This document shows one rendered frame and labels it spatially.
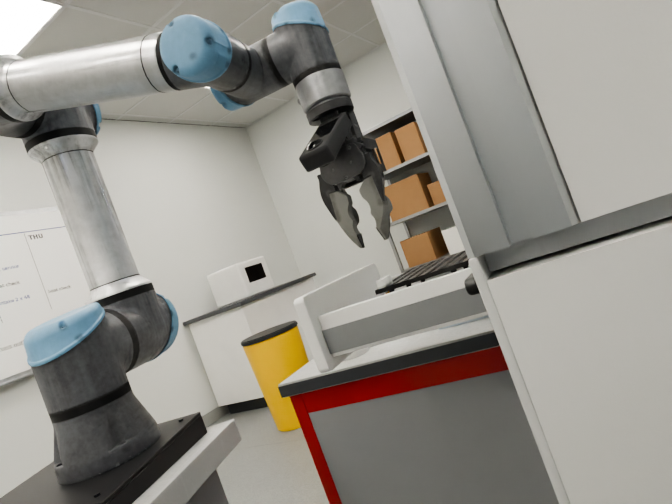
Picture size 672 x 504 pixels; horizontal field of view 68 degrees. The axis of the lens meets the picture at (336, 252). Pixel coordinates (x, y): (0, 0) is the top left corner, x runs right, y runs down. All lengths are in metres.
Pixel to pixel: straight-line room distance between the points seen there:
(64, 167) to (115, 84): 0.26
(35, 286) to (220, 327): 1.39
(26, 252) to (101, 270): 3.14
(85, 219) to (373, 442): 0.66
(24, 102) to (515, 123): 0.76
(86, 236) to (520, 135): 0.84
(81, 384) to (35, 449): 3.07
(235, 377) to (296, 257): 2.06
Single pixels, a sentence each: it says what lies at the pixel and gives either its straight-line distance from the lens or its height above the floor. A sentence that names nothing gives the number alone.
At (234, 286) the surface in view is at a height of 1.04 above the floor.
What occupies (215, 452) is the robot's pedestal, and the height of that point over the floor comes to 0.74.
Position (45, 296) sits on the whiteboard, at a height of 1.42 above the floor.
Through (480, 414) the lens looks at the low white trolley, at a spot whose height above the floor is 0.62.
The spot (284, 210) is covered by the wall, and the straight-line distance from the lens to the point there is 6.01.
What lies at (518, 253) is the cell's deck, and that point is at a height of 0.94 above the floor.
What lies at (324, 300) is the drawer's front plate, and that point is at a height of 0.91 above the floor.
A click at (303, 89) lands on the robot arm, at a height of 1.21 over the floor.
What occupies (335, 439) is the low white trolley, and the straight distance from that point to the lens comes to 1.07.
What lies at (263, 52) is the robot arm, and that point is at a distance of 0.79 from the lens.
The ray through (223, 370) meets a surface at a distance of 4.50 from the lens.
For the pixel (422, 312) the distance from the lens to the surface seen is 0.65.
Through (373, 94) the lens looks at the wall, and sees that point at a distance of 5.43.
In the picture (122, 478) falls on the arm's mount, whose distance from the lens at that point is 0.77.
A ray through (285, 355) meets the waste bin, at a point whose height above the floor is 0.48.
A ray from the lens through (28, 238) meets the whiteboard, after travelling 4.11.
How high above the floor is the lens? 0.96
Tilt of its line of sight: 1 degrees up
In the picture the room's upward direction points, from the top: 20 degrees counter-clockwise
